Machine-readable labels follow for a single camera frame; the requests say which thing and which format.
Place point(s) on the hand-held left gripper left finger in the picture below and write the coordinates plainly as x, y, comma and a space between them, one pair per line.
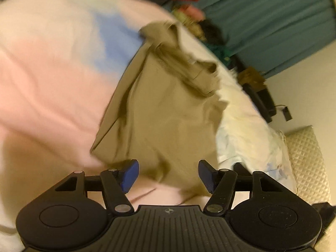
130, 175

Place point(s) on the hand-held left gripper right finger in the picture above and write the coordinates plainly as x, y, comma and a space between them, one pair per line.
207, 175

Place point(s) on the tan t-shirt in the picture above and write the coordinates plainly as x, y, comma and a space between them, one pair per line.
168, 105

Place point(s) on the black clothes pile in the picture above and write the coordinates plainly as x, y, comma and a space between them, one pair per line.
210, 31

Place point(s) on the white crumpled duvet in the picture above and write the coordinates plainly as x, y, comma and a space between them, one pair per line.
246, 126

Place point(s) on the black armchair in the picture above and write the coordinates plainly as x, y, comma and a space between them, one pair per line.
260, 102

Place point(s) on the quilted cream headboard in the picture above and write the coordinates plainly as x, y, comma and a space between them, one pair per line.
307, 162

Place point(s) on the brown paper bag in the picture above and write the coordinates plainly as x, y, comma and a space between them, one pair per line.
250, 75

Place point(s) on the green garment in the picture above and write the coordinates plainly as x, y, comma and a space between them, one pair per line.
219, 52

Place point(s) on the bed with white sheet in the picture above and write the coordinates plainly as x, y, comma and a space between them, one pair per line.
52, 71

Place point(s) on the pink garment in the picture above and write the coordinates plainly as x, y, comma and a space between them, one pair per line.
194, 11

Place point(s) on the wide blue curtain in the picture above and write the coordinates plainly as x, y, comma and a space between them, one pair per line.
267, 18

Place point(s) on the black wall socket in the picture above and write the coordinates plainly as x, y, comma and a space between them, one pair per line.
287, 113

